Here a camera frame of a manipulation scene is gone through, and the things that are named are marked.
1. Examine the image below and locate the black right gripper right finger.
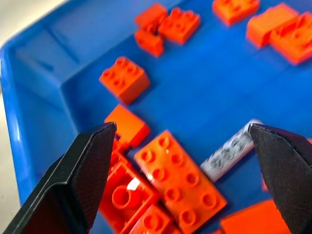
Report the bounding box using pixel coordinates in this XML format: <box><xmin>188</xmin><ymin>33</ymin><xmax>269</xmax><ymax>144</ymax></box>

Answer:
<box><xmin>248</xmin><ymin>122</ymin><xmax>312</xmax><ymax>234</ymax></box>

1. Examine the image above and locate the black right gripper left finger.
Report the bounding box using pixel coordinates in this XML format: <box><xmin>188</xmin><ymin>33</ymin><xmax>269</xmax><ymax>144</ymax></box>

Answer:
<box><xmin>0</xmin><ymin>122</ymin><xmax>117</xmax><ymax>234</ymax></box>

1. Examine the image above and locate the blue plastic bin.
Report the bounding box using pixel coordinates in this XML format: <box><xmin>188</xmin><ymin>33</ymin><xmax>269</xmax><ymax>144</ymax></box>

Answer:
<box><xmin>0</xmin><ymin>0</ymin><xmax>312</xmax><ymax>234</ymax></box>

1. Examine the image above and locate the grey flat stud plate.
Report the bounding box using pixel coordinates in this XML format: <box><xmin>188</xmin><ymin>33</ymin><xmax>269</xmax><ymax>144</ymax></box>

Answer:
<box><xmin>199</xmin><ymin>118</ymin><xmax>263</xmax><ymax>183</ymax></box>

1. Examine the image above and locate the long orange toy brick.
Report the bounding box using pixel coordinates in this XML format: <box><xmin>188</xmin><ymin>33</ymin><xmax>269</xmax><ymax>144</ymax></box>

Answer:
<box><xmin>134</xmin><ymin>130</ymin><xmax>228</xmax><ymax>234</ymax></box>

